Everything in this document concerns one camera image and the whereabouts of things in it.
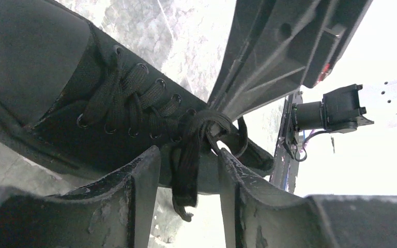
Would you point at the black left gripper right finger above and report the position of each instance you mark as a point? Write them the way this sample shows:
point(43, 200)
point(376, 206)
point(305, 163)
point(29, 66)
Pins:
point(257, 214)

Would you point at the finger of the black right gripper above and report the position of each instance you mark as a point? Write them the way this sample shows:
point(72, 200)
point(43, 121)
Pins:
point(275, 47)

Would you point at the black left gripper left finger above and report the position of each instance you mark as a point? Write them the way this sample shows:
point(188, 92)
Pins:
point(115, 211)

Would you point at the black canvas sneaker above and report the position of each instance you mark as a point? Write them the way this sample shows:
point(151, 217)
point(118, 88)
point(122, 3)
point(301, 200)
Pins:
point(52, 60)

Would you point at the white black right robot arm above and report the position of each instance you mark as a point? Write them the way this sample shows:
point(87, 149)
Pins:
point(340, 110)

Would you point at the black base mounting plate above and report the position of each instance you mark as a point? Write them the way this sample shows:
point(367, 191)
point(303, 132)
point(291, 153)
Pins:
point(285, 167)

